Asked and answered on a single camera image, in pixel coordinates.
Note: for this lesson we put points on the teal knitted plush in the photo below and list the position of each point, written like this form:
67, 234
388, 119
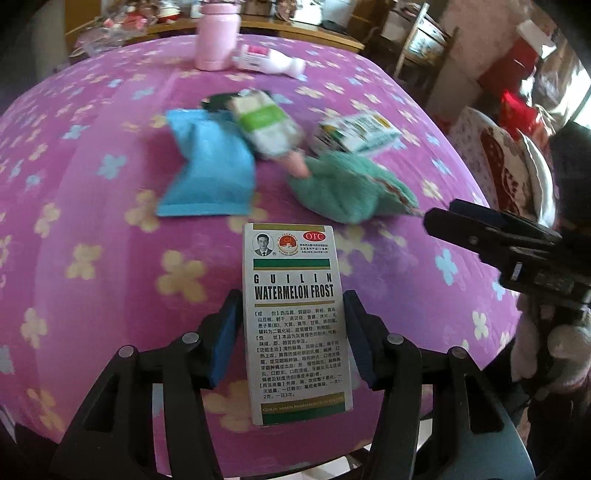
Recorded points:
351, 189

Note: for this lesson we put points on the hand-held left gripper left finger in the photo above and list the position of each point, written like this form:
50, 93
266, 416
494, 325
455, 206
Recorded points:
226, 337

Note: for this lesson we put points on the red bag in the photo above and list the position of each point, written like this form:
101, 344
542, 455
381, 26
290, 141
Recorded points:
512, 64

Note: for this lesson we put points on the wooden desk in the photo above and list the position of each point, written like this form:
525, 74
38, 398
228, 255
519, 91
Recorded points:
277, 30

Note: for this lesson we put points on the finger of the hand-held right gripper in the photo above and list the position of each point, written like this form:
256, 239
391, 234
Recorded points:
498, 217
480, 237

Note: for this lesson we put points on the white medicine box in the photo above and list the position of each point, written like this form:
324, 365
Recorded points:
295, 323

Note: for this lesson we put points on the green and white packet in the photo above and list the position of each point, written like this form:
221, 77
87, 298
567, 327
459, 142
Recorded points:
265, 122

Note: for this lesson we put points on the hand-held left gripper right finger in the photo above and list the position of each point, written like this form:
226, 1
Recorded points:
358, 337

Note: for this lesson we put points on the white plastic bottle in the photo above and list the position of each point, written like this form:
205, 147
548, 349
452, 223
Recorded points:
272, 62

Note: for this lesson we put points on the light blue packet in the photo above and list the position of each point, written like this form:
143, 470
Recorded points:
203, 175

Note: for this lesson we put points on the pink insulated bottle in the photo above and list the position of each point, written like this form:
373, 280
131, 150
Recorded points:
214, 37

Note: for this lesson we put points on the padded floral chair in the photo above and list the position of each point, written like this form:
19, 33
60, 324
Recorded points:
503, 161

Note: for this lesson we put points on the white green printed packet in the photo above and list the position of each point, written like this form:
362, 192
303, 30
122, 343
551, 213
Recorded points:
358, 134

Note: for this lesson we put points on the dark green packet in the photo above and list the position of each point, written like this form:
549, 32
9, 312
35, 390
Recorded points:
217, 102

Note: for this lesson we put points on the wooden chair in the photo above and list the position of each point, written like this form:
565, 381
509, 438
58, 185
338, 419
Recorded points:
427, 46

